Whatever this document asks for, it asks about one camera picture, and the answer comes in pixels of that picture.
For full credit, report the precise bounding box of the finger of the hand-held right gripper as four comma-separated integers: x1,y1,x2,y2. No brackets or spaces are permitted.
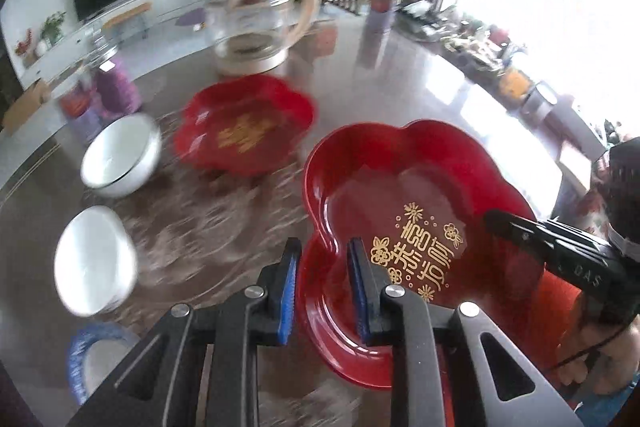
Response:
482,209,551,270

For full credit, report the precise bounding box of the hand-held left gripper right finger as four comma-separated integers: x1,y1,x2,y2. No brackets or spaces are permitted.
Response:
347,237,583,427

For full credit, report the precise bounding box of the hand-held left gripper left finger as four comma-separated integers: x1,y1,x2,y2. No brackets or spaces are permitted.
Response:
67,237,303,427

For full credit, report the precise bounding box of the red flower-shaped plate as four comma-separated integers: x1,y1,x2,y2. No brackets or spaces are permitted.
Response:
295,119,548,389
172,73,318,178

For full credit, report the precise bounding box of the small white bowl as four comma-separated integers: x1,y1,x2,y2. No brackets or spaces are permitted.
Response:
53,205,138,319

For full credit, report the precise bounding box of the white ribbed bowl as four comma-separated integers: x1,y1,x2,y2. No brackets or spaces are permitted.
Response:
80,113,163,199

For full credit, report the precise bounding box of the blue and white plate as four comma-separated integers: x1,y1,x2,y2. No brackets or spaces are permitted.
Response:
67,322,143,407

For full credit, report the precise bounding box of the person's right hand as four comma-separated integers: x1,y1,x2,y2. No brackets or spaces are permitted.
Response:
556,289,640,399

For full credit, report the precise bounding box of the grey cup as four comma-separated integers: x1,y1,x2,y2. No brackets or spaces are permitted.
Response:
520,82,559,120

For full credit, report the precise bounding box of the yellow packet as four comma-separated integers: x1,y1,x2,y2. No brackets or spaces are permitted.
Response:
501,71,531,100

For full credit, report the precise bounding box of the black tea tray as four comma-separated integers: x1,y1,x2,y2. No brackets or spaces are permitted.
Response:
395,1,459,41

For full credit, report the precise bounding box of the red lid canister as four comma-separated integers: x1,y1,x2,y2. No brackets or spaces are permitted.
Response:
371,0,402,34

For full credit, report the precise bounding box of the purple glass jar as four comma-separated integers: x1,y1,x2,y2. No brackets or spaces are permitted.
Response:
92,34,144,118

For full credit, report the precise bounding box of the tin can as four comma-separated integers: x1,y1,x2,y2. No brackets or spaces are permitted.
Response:
56,72,104,144

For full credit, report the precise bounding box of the glass kettle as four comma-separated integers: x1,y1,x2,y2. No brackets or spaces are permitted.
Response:
202,0,323,74

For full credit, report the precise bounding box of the cardboard box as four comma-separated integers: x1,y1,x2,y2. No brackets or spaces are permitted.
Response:
2,79,52,134

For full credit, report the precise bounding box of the wooden coffee table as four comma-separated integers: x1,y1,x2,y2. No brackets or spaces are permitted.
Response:
102,2,152,38

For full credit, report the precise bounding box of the white television cabinet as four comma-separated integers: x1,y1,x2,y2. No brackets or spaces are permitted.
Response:
0,0,211,80

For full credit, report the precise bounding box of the leafy potted plant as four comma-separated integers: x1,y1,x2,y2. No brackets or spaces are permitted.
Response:
40,11,67,46

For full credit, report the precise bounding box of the red flower arrangement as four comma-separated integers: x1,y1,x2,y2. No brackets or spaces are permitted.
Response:
14,28,34,58

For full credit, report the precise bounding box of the black cable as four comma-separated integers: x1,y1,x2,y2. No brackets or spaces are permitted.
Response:
559,322,632,369

